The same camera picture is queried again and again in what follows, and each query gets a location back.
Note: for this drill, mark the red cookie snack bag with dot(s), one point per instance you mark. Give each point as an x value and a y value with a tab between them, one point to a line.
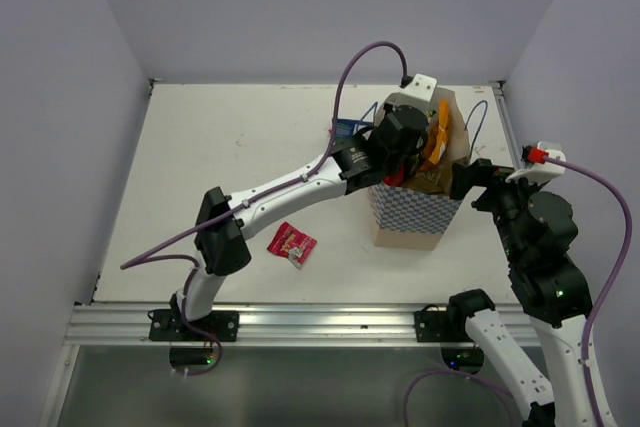
395	180

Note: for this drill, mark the blue checkered paper bag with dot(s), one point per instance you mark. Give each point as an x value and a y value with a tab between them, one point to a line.
407	219

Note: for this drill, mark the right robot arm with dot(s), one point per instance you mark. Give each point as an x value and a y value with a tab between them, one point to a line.
536	229

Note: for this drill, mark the orange snack packet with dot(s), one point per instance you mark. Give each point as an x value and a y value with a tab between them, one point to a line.
438	137

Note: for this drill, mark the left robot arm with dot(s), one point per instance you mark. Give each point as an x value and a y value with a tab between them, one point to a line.
355	163

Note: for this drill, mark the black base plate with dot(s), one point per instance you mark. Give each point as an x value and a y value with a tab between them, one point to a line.
432	325
166	326

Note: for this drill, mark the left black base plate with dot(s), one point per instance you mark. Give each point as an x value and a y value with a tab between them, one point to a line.
166	326

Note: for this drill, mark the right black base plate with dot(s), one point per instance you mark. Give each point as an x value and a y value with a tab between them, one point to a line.
432	325

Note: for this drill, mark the dark blue snack packet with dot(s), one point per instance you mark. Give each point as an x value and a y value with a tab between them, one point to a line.
344	128

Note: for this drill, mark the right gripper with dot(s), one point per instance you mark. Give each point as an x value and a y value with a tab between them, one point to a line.
497	181

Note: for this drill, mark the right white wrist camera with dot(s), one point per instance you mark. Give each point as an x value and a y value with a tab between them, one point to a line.
537	166

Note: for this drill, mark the aluminium mounting rail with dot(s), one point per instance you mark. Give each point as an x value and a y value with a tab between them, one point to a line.
257	325

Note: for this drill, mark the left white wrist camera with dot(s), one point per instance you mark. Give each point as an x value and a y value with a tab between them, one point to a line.
417	91

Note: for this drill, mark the light blue chips bag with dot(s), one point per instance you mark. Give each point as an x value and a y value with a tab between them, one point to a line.
436	180

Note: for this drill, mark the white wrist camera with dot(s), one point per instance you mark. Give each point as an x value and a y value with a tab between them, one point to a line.
537	166
417	91

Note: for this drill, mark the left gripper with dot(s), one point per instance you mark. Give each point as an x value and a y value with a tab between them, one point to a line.
389	107

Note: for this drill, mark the small red candy packet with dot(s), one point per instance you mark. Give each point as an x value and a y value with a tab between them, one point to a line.
292	244

